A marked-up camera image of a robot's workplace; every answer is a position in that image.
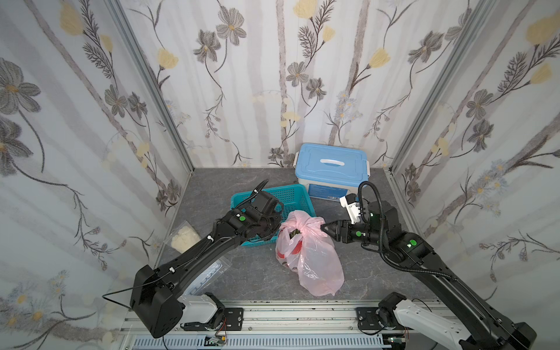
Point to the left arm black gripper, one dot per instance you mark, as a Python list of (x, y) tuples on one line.
[(271, 217)]

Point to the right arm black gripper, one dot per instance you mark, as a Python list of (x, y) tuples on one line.
[(340, 230)]

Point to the pink plastic bag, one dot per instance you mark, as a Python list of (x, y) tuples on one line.
[(311, 255)]

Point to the pineapple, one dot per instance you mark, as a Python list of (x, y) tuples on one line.
[(294, 233)]

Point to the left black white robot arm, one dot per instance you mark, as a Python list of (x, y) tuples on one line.
[(156, 293)]

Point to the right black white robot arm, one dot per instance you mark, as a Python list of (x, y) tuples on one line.
[(375, 225)]

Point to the blue face masks packet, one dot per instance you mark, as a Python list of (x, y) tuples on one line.
[(203, 280)]

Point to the white storage box blue lid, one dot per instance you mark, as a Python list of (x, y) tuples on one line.
[(329, 172)]

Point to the white cotton packet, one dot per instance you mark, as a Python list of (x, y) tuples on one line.
[(184, 238)]

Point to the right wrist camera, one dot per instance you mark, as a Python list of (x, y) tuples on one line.
[(351, 204)]

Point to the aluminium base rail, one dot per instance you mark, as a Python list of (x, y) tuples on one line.
[(338, 324)]

